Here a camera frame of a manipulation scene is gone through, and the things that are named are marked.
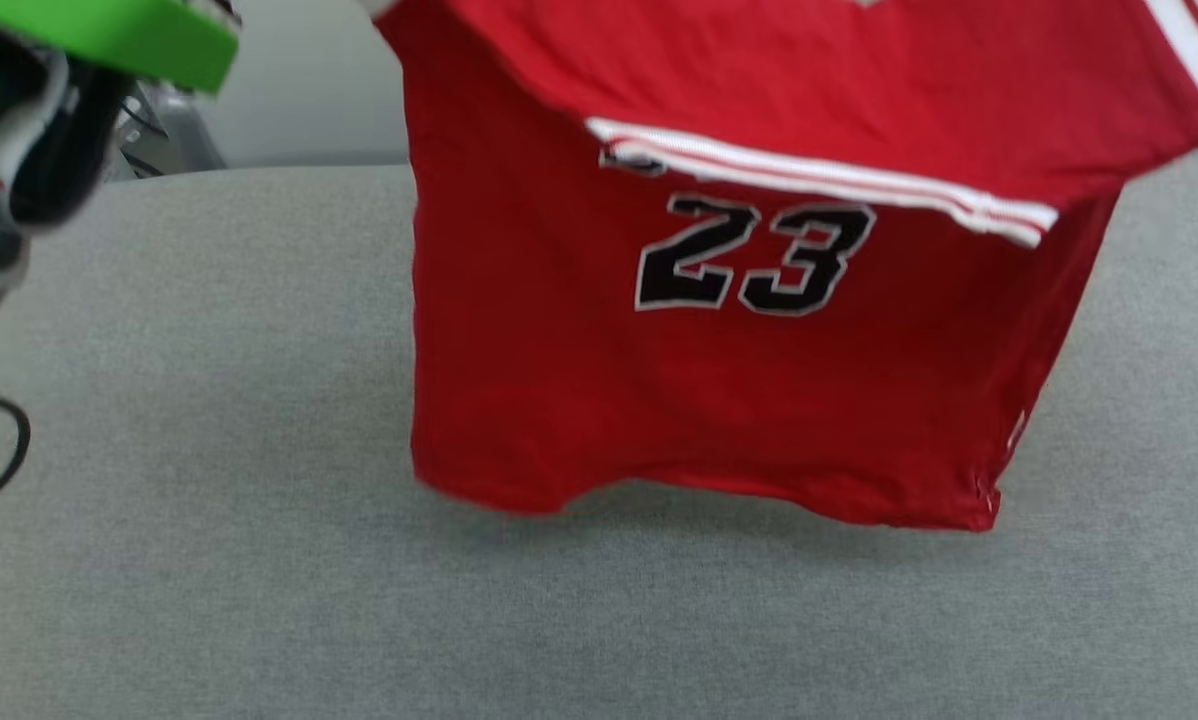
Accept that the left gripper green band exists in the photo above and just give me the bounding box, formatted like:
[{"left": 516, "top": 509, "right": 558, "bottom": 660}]
[{"left": 0, "top": 0, "right": 241, "bottom": 95}]

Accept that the red jersey with white sleeves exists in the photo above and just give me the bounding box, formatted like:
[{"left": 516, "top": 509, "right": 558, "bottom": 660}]
[{"left": 369, "top": 0, "right": 1198, "bottom": 533}]

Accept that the grey metal frame post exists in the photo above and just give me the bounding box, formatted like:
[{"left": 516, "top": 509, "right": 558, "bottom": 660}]
[{"left": 107, "top": 78, "right": 228, "bottom": 183}]

